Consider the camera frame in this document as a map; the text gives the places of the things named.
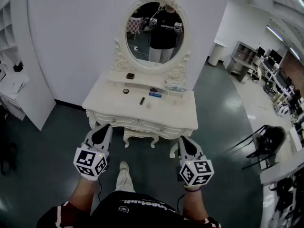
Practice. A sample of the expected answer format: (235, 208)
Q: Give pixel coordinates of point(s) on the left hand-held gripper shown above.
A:
(90, 163)

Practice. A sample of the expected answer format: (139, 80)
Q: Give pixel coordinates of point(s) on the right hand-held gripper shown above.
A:
(196, 172)

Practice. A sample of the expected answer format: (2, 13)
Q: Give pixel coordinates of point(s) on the white ornate dressing table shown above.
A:
(118, 103)

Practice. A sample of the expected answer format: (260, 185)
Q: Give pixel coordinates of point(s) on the small white drawer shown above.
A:
(175, 98)

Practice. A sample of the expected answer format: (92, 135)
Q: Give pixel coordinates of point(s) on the small round black tin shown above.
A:
(126, 91)

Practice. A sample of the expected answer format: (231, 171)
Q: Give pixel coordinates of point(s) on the dark lipstick tube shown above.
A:
(142, 101)

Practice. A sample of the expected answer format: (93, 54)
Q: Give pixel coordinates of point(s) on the black square compact case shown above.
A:
(130, 76)

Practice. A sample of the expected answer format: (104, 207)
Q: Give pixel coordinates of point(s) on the person's right forearm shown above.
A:
(194, 203)

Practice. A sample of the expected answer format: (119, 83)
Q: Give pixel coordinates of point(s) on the person's left forearm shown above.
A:
(83, 193)

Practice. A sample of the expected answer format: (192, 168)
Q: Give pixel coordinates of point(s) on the cream ornate desk drawer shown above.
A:
(161, 127)
(114, 120)

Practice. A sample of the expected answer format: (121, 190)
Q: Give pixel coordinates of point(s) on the person's left shoe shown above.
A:
(123, 166)

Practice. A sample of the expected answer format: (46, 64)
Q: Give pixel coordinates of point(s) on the person's wrist bands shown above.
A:
(192, 188)

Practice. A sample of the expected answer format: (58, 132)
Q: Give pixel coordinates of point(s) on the white ornate stool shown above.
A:
(140, 135)

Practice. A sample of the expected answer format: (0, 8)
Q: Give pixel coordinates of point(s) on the person's left trouser leg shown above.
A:
(124, 182)

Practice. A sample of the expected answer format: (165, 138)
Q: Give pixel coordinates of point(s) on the blue and white card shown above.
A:
(154, 95)

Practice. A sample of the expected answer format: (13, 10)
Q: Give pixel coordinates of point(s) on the white green wet wipes pack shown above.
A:
(175, 84)

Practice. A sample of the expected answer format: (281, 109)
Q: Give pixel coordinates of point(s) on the dark patterned small item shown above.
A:
(153, 89)

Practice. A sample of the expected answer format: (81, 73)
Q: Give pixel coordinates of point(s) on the person's black and maroon shirt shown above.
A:
(142, 212)

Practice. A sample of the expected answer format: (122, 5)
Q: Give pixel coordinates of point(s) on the black backpack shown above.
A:
(272, 139)

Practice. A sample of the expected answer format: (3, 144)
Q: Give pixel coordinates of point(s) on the white shelf unit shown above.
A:
(31, 79)

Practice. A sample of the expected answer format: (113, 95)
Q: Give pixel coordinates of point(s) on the grey open cabinet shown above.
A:
(242, 60)

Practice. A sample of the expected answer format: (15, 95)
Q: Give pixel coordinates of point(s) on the small black item on shelf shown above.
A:
(18, 67)

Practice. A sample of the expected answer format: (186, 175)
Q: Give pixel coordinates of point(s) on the black equipment pile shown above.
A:
(287, 193)

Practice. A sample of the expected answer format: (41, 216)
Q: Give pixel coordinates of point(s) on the row of desks with monitors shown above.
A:
(278, 79)

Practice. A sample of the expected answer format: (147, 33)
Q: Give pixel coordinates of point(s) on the ceiling light strip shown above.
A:
(294, 53)
(274, 32)

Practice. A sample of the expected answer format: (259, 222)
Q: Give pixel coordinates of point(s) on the white round pedestal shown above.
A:
(216, 53)

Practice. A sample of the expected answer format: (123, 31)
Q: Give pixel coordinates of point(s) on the oval mirror white carved frame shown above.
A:
(122, 32)

